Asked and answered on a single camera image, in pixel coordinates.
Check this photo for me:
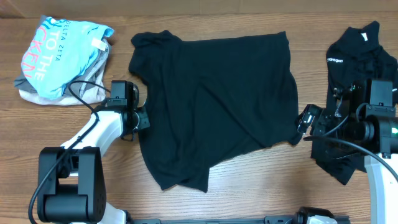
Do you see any plain black t-shirt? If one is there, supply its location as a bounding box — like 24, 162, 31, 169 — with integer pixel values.
129, 30, 301, 192

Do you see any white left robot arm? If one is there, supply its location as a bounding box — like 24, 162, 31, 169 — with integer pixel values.
29, 104, 150, 223

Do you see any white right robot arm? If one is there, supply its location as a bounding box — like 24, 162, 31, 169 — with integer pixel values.
297, 101, 397, 223

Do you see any white folded garment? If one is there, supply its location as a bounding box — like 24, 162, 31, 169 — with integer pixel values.
14, 52, 108, 106

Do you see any black hydrogen logo shirt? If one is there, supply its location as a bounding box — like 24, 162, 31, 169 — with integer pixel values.
311, 21, 397, 185

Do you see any grey folded garment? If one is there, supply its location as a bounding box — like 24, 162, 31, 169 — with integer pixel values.
13, 14, 112, 99

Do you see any light blue printed t-shirt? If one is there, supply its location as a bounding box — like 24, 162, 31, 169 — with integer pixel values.
21, 17, 115, 101

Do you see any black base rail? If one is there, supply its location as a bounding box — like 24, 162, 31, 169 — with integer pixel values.
127, 215, 295, 224

